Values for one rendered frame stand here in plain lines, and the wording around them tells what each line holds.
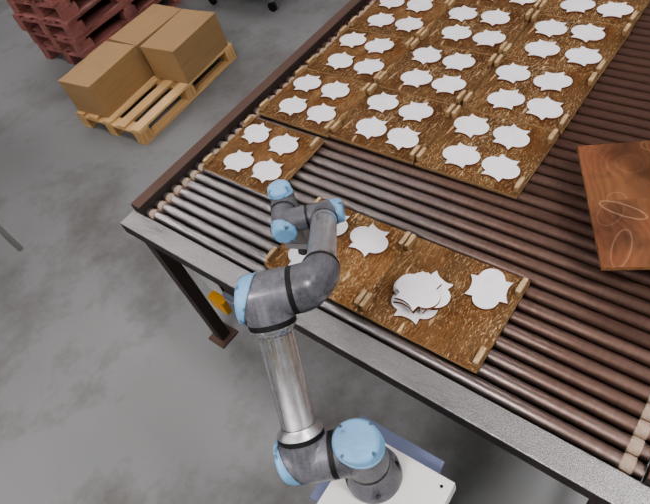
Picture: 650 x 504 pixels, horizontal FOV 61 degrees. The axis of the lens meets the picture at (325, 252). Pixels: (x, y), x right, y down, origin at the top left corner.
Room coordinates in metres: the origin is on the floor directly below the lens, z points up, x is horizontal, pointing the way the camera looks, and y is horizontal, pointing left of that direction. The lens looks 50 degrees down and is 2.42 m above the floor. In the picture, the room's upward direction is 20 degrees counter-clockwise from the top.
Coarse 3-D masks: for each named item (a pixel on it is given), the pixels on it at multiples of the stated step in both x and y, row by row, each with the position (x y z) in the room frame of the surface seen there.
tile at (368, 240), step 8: (352, 232) 1.30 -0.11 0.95; (360, 232) 1.29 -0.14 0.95; (368, 232) 1.27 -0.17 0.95; (376, 232) 1.26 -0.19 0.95; (384, 232) 1.25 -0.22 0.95; (352, 240) 1.26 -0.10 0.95; (360, 240) 1.25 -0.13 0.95; (368, 240) 1.24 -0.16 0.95; (376, 240) 1.23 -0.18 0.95; (384, 240) 1.21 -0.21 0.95; (352, 248) 1.24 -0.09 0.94; (360, 248) 1.22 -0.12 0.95; (368, 248) 1.20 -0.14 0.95; (376, 248) 1.19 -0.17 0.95; (384, 248) 1.18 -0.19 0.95
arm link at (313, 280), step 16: (304, 208) 1.15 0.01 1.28; (320, 208) 1.12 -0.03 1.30; (336, 208) 1.11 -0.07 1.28; (320, 224) 1.02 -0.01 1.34; (336, 224) 1.05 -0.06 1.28; (320, 240) 0.94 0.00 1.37; (336, 240) 0.97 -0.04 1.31; (320, 256) 0.85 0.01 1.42; (304, 272) 0.79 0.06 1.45; (320, 272) 0.79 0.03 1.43; (336, 272) 0.81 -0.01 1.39; (304, 288) 0.76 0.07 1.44; (320, 288) 0.76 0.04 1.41; (304, 304) 0.74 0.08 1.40; (320, 304) 0.75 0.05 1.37
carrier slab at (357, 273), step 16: (352, 224) 1.34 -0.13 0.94; (368, 224) 1.32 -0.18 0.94; (384, 224) 1.29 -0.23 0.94; (336, 256) 1.23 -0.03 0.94; (352, 256) 1.20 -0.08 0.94; (368, 256) 1.18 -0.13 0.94; (384, 256) 1.16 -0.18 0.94; (352, 272) 1.14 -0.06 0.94; (368, 272) 1.12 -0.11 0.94; (384, 272) 1.09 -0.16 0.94; (336, 288) 1.10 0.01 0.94; (352, 288) 1.08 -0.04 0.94; (368, 288) 1.05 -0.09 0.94; (352, 304) 1.02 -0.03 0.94
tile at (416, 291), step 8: (400, 280) 1.01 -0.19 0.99; (408, 280) 1.00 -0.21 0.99; (416, 280) 0.99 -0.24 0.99; (424, 280) 0.97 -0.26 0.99; (400, 288) 0.98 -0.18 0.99; (408, 288) 0.97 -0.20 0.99; (416, 288) 0.96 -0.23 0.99; (424, 288) 0.95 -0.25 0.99; (432, 288) 0.94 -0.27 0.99; (400, 296) 0.95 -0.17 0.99; (408, 296) 0.94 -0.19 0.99; (416, 296) 0.93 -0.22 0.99; (424, 296) 0.92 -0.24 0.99; (432, 296) 0.91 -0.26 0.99; (408, 304) 0.92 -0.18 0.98; (416, 304) 0.90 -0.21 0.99; (424, 304) 0.89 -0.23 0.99; (432, 304) 0.88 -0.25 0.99
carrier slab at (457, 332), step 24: (408, 264) 1.09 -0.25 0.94; (432, 264) 1.06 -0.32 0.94; (456, 264) 1.02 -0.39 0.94; (480, 264) 0.99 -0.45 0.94; (384, 288) 1.03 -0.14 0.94; (456, 288) 0.94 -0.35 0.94; (360, 312) 0.98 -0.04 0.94; (384, 312) 0.95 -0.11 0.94; (456, 312) 0.86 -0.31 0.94; (480, 312) 0.83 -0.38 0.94; (504, 312) 0.80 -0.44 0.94; (408, 336) 0.84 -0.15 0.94; (432, 336) 0.81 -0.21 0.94; (456, 336) 0.78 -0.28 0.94; (480, 336) 0.76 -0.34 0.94; (456, 360) 0.71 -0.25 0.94
